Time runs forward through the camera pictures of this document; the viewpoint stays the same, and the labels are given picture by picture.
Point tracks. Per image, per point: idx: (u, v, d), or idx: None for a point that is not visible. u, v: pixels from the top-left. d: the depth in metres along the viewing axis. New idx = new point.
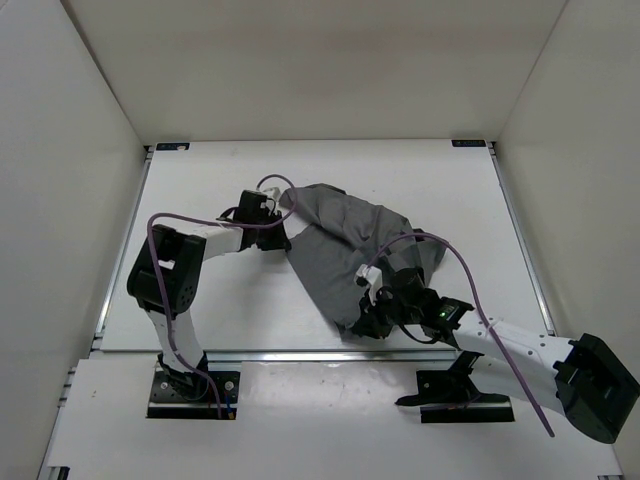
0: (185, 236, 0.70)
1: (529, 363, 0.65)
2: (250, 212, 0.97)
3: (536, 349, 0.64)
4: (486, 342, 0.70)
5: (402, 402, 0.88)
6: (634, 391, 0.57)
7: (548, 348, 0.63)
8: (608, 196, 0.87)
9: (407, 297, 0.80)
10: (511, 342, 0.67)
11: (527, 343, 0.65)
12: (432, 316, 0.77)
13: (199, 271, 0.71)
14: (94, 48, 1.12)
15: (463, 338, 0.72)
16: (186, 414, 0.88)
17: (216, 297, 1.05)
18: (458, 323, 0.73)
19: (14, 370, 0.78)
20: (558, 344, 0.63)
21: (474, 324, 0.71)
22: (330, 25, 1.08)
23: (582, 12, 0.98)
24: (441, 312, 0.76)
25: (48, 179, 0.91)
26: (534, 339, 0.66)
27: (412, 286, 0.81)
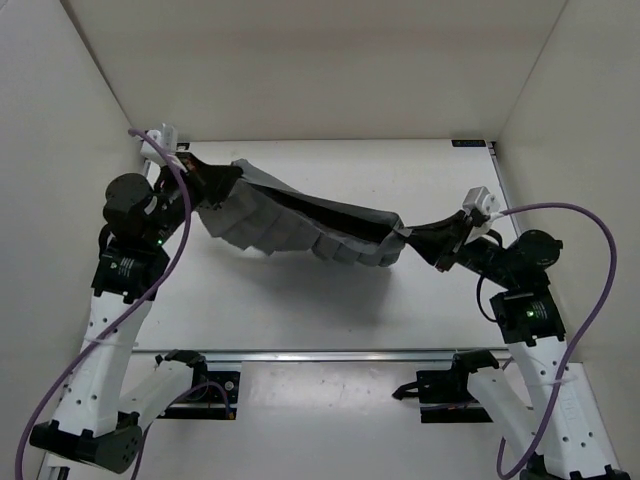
0: (78, 435, 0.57)
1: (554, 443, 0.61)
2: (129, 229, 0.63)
3: (574, 441, 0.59)
4: (541, 387, 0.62)
5: (399, 394, 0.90)
6: None
7: (585, 452, 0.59)
8: (609, 196, 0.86)
9: (517, 269, 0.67)
10: (558, 411, 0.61)
11: (572, 431, 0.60)
12: (519, 303, 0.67)
13: (111, 439, 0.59)
14: (93, 47, 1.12)
15: (522, 353, 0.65)
16: (186, 414, 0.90)
17: (215, 298, 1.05)
18: (534, 339, 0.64)
19: (14, 370, 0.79)
20: (597, 457, 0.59)
21: (547, 359, 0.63)
22: (329, 24, 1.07)
23: (582, 11, 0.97)
24: (530, 310, 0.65)
25: (48, 180, 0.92)
26: (580, 432, 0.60)
27: (538, 267, 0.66)
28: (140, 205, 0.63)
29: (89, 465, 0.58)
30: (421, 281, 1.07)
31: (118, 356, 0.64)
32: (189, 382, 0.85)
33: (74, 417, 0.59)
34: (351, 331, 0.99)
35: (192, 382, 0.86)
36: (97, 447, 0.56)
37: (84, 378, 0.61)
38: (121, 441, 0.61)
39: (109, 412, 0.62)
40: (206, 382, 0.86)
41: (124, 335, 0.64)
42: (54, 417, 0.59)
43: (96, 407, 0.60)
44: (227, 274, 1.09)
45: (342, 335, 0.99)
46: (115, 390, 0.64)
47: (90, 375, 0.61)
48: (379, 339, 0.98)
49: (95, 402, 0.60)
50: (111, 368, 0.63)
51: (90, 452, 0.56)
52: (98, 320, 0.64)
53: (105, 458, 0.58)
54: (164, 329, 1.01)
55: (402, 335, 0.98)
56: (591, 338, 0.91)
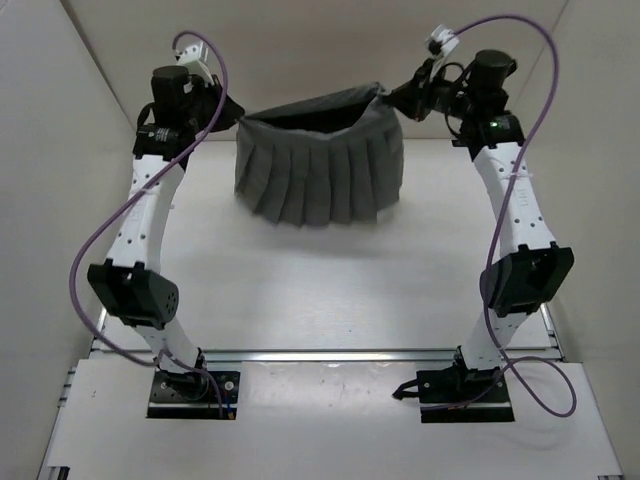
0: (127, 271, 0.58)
1: (509, 229, 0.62)
2: (169, 99, 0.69)
3: (524, 222, 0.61)
4: (499, 182, 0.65)
5: (399, 393, 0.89)
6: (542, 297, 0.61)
7: (534, 230, 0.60)
8: (609, 195, 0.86)
9: (476, 81, 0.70)
10: (514, 201, 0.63)
11: (524, 214, 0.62)
12: (481, 116, 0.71)
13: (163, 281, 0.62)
14: (94, 48, 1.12)
15: (487, 158, 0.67)
16: (187, 414, 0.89)
17: (216, 298, 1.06)
18: (497, 143, 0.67)
19: (15, 369, 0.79)
20: (546, 234, 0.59)
21: (507, 161, 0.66)
22: (329, 24, 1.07)
23: (581, 11, 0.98)
24: (493, 121, 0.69)
25: (49, 180, 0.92)
26: (532, 216, 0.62)
27: (494, 76, 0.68)
28: (181, 79, 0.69)
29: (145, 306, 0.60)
30: (421, 281, 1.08)
31: (160, 207, 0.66)
32: (193, 361, 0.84)
33: (126, 253, 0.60)
34: (351, 331, 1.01)
35: (195, 361, 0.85)
36: (150, 276, 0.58)
37: (133, 220, 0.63)
38: (166, 285, 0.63)
39: (154, 253, 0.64)
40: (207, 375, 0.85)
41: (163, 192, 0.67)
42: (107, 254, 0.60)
43: (146, 246, 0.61)
44: (226, 274, 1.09)
45: (342, 336, 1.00)
46: (158, 240, 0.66)
47: (136, 219, 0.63)
48: (379, 339, 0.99)
49: (146, 241, 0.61)
50: (155, 215, 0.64)
51: (144, 282, 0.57)
52: (140, 177, 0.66)
53: (157, 292, 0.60)
54: None
55: (401, 335, 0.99)
56: (591, 337, 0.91)
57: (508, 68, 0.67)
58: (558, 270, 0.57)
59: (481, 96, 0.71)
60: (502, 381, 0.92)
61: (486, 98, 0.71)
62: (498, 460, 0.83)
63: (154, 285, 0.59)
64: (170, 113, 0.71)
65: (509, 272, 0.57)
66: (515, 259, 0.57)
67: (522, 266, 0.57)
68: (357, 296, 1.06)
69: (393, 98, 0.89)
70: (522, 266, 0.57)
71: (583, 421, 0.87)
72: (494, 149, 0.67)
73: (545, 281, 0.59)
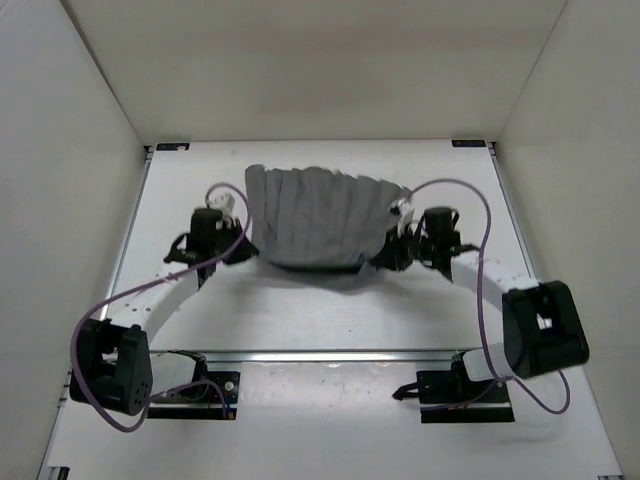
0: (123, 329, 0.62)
1: (495, 288, 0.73)
2: (204, 235, 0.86)
3: (505, 278, 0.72)
4: (471, 270, 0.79)
5: (399, 395, 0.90)
6: (577, 354, 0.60)
7: (517, 279, 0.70)
8: (608, 196, 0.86)
9: (432, 229, 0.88)
10: (489, 273, 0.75)
11: (503, 274, 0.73)
12: (444, 247, 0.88)
13: (148, 361, 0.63)
14: (94, 48, 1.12)
15: (460, 267, 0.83)
16: (186, 414, 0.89)
17: (216, 297, 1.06)
18: (460, 253, 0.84)
19: (15, 369, 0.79)
20: (527, 280, 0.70)
21: (470, 256, 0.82)
22: (328, 24, 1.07)
23: (581, 11, 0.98)
24: (452, 247, 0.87)
25: (48, 180, 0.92)
26: (510, 274, 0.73)
27: (444, 219, 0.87)
28: (216, 219, 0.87)
29: (115, 382, 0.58)
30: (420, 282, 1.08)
31: (171, 298, 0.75)
32: (189, 376, 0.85)
33: (129, 317, 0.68)
34: (350, 331, 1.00)
35: (192, 377, 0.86)
36: (142, 338, 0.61)
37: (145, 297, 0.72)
38: (144, 372, 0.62)
39: (149, 332, 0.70)
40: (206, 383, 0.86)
41: (179, 285, 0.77)
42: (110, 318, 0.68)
43: (148, 316, 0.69)
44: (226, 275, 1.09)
45: (343, 336, 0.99)
46: (155, 326, 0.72)
47: (149, 296, 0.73)
48: (379, 339, 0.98)
49: (148, 312, 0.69)
50: (165, 300, 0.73)
51: (137, 337, 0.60)
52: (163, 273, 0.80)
53: (139, 363, 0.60)
54: (164, 329, 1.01)
55: (401, 335, 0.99)
56: (591, 337, 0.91)
57: (449, 214, 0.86)
58: (563, 309, 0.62)
59: (440, 236, 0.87)
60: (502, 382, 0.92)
61: (442, 239, 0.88)
62: (499, 460, 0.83)
63: (141, 355, 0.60)
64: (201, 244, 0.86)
65: (515, 307, 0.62)
66: (511, 300, 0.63)
67: (521, 305, 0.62)
68: (357, 296, 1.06)
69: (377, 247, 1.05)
70: (523, 306, 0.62)
71: (582, 421, 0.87)
72: (462, 258, 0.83)
73: (564, 328, 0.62)
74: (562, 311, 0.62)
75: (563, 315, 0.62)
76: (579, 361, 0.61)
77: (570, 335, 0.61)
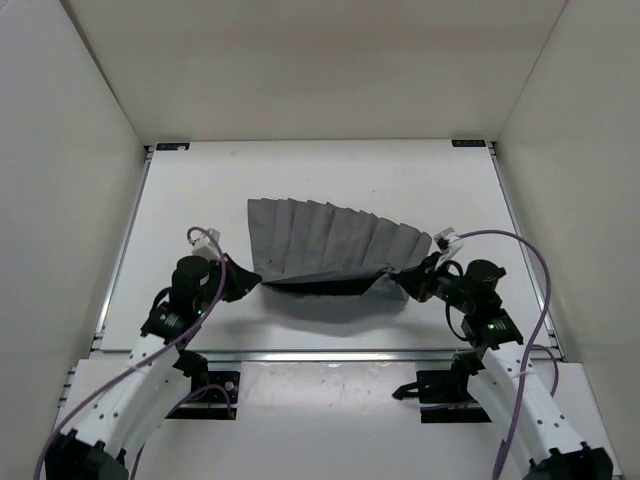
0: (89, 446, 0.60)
1: (533, 429, 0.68)
2: (185, 297, 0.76)
3: (547, 424, 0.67)
4: (510, 381, 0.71)
5: (399, 393, 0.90)
6: None
7: (560, 431, 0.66)
8: (610, 196, 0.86)
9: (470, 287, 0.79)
10: (529, 401, 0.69)
11: (545, 415, 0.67)
12: (481, 319, 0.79)
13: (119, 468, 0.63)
14: (93, 47, 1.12)
15: (493, 362, 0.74)
16: (187, 413, 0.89)
17: None
18: (498, 346, 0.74)
19: (14, 370, 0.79)
20: (571, 435, 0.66)
21: (510, 358, 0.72)
22: (328, 24, 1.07)
23: (581, 12, 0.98)
24: (490, 324, 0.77)
25: (48, 180, 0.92)
26: (553, 415, 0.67)
27: (486, 286, 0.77)
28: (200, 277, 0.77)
29: None
30: None
31: (142, 389, 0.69)
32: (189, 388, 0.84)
33: (92, 428, 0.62)
34: (351, 331, 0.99)
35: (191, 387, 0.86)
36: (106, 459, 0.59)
37: (111, 398, 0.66)
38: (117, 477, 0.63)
39: (118, 439, 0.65)
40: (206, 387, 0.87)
41: (152, 372, 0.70)
42: (73, 428, 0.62)
43: (115, 424, 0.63)
44: None
45: (343, 335, 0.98)
46: (130, 418, 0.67)
47: (116, 396, 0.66)
48: (378, 339, 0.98)
49: (115, 419, 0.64)
50: (135, 396, 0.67)
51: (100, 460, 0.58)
52: (137, 354, 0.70)
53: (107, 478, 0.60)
54: None
55: (401, 335, 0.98)
56: (591, 337, 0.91)
57: (495, 279, 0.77)
58: None
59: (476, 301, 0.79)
60: None
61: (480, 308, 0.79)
62: (499, 461, 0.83)
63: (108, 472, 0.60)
64: (180, 306, 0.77)
65: None
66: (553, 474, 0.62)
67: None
68: None
69: (398, 282, 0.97)
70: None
71: (582, 421, 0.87)
72: (499, 353, 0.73)
73: None
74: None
75: None
76: None
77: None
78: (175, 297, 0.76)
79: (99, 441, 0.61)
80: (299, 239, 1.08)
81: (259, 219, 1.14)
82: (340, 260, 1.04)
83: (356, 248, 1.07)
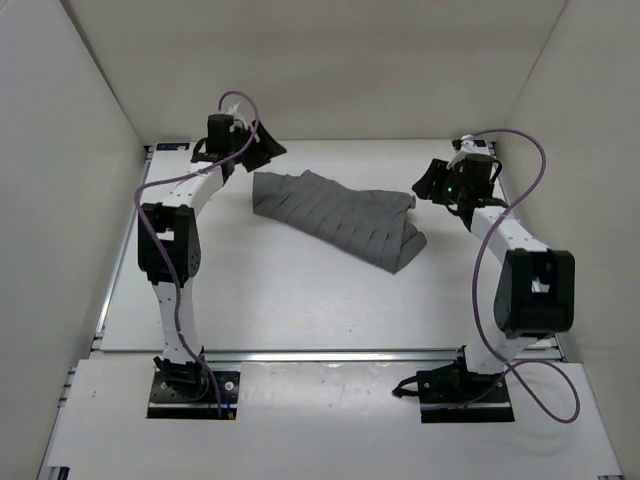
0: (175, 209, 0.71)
1: (503, 244, 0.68)
2: (220, 137, 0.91)
3: (517, 238, 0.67)
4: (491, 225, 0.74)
5: (398, 392, 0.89)
6: (564, 319, 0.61)
7: (529, 242, 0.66)
8: (611, 195, 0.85)
9: (467, 172, 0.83)
10: (503, 229, 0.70)
11: (516, 233, 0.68)
12: (472, 199, 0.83)
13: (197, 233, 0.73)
14: (93, 47, 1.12)
15: (480, 221, 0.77)
16: (187, 414, 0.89)
17: (217, 295, 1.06)
18: (484, 207, 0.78)
19: (14, 369, 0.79)
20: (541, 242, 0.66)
21: (494, 211, 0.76)
22: (329, 23, 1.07)
23: (582, 11, 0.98)
24: (480, 199, 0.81)
25: (49, 180, 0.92)
26: (524, 234, 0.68)
27: (481, 169, 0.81)
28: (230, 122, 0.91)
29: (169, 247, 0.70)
30: (421, 282, 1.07)
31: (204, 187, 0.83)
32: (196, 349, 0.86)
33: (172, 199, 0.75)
34: (351, 331, 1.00)
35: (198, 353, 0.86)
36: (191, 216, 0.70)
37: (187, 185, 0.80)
38: (196, 244, 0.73)
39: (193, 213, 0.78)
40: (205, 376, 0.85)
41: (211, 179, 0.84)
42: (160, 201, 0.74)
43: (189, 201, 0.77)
44: (226, 274, 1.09)
45: (344, 336, 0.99)
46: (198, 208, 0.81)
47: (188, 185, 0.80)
48: (378, 339, 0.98)
49: (189, 197, 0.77)
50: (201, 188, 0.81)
51: (187, 212, 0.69)
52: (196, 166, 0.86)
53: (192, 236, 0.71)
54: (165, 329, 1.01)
55: (401, 336, 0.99)
56: (591, 337, 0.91)
57: (489, 163, 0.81)
58: (560, 275, 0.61)
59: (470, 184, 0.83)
60: (502, 381, 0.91)
61: (474, 189, 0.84)
62: (499, 461, 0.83)
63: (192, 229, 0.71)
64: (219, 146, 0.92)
65: (514, 263, 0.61)
66: (511, 254, 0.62)
67: (523, 264, 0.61)
68: (358, 297, 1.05)
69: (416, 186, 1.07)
70: (524, 264, 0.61)
71: (583, 421, 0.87)
72: (484, 211, 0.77)
73: (556, 295, 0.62)
74: (561, 286, 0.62)
75: (558, 278, 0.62)
76: (562, 329, 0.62)
77: (560, 304, 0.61)
78: (212, 138, 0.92)
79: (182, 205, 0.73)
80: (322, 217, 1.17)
81: (276, 208, 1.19)
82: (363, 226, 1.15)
83: (368, 227, 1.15)
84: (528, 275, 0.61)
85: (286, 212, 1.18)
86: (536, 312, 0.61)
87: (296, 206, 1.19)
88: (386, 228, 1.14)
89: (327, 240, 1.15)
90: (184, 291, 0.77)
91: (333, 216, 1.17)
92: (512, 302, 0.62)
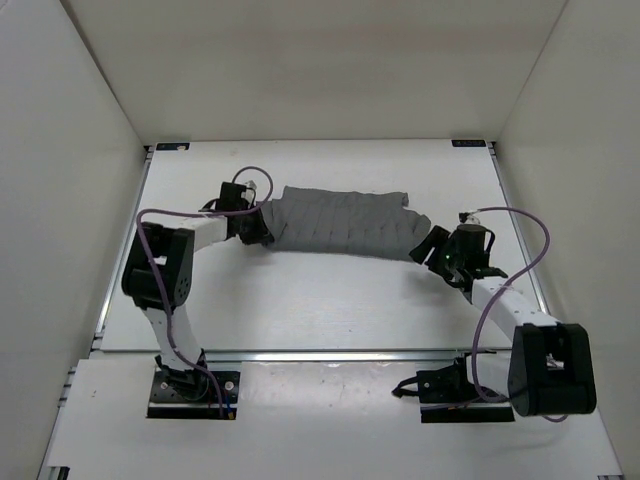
0: (173, 231, 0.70)
1: (510, 319, 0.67)
2: (232, 200, 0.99)
3: (524, 311, 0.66)
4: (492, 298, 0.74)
5: (399, 392, 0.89)
6: (585, 402, 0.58)
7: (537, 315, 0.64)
8: (610, 196, 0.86)
9: (460, 245, 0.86)
10: (508, 300, 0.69)
11: (522, 306, 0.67)
12: (470, 268, 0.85)
13: (191, 262, 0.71)
14: (93, 47, 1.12)
15: (478, 290, 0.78)
16: (187, 414, 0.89)
17: (220, 304, 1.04)
18: (483, 278, 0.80)
19: (14, 369, 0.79)
20: (548, 317, 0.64)
21: (493, 282, 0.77)
22: (328, 25, 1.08)
23: (582, 13, 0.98)
24: (477, 269, 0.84)
25: (49, 181, 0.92)
26: (529, 307, 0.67)
27: (474, 240, 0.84)
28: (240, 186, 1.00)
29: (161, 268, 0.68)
30: (421, 282, 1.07)
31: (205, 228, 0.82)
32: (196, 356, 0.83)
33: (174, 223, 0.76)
34: (350, 331, 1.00)
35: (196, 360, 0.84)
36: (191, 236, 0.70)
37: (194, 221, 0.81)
38: (187, 272, 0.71)
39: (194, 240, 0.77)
40: (206, 376, 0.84)
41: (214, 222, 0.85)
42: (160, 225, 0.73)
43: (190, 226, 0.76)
44: (228, 285, 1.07)
45: (344, 336, 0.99)
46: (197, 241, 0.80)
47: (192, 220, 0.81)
48: (378, 339, 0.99)
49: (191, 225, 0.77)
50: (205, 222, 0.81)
51: (186, 234, 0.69)
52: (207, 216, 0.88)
53: (186, 260, 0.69)
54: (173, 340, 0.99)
55: (401, 336, 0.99)
56: (590, 337, 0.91)
57: (482, 233, 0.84)
58: (577, 354, 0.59)
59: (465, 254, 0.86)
60: None
61: (470, 258, 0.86)
62: (499, 461, 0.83)
63: (188, 253, 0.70)
64: (229, 208, 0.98)
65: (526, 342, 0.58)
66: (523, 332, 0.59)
67: (536, 341, 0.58)
68: (358, 297, 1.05)
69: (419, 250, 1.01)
70: (536, 343, 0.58)
71: (583, 421, 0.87)
72: (484, 282, 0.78)
73: (574, 375, 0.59)
74: (578, 362, 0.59)
75: (575, 359, 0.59)
76: (585, 409, 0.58)
77: (579, 381, 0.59)
78: (224, 199, 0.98)
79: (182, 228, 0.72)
80: (331, 224, 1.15)
81: (286, 222, 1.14)
82: (370, 222, 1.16)
83: (376, 223, 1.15)
84: (542, 351, 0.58)
85: (293, 238, 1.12)
86: (554, 392, 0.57)
87: (300, 230, 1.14)
88: (392, 221, 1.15)
89: (344, 251, 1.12)
90: (176, 317, 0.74)
91: (340, 227, 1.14)
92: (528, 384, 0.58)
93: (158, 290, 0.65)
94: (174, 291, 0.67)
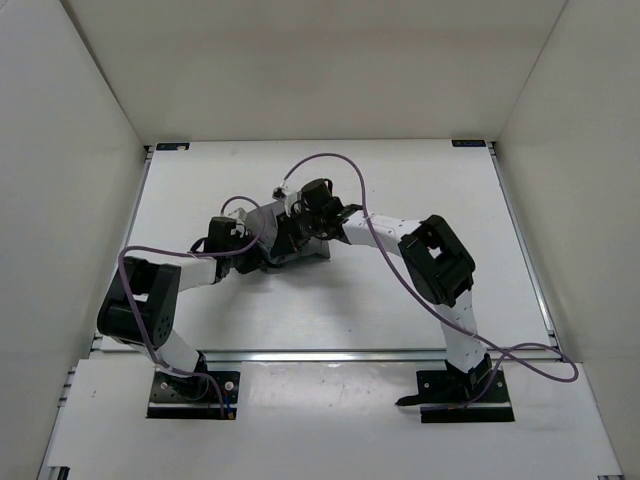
0: (158, 267, 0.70)
1: (389, 240, 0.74)
2: (221, 239, 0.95)
3: (394, 228, 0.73)
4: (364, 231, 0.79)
5: (402, 403, 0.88)
6: (466, 263, 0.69)
7: (404, 226, 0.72)
8: (610, 196, 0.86)
9: (316, 208, 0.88)
10: (380, 226, 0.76)
11: (390, 225, 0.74)
12: (334, 218, 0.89)
13: (173, 302, 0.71)
14: (94, 47, 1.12)
15: (350, 230, 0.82)
16: (187, 413, 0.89)
17: (218, 318, 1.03)
18: (347, 220, 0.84)
19: (13, 369, 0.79)
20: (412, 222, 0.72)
21: (357, 218, 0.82)
22: (329, 24, 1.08)
23: (582, 13, 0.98)
24: (338, 213, 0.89)
25: (49, 181, 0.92)
26: (397, 222, 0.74)
27: (322, 193, 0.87)
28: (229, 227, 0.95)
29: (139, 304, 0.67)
30: None
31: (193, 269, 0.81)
32: (192, 366, 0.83)
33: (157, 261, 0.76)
34: (350, 331, 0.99)
35: (195, 365, 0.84)
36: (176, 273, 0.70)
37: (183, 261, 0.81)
38: (169, 311, 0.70)
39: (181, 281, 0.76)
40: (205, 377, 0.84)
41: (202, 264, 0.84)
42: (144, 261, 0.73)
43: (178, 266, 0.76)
44: (224, 301, 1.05)
45: (343, 336, 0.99)
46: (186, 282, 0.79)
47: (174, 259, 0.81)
48: (378, 339, 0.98)
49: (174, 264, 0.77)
50: (193, 265, 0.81)
51: (171, 271, 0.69)
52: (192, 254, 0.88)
53: (169, 297, 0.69)
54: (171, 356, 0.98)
55: (401, 335, 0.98)
56: (590, 337, 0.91)
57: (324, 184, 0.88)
58: (445, 236, 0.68)
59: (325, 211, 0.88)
60: (502, 381, 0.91)
61: (328, 215, 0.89)
62: (498, 461, 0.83)
63: (171, 291, 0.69)
64: (220, 247, 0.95)
65: (410, 251, 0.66)
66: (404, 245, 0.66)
67: (417, 250, 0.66)
68: (357, 296, 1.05)
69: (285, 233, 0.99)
70: (417, 248, 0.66)
71: (583, 420, 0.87)
72: (351, 220, 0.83)
73: (449, 250, 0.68)
74: (448, 240, 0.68)
75: (445, 240, 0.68)
76: (468, 267, 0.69)
77: (456, 253, 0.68)
78: (213, 240, 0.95)
79: (168, 264, 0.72)
80: None
81: None
82: None
83: None
84: (424, 253, 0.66)
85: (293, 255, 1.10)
86: (446, 273, 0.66)
87: None
88: None
89: None
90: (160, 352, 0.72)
91: None
92: (429, 282, 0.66)
93: (138, 330, 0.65)
94: (155, 330, 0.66)
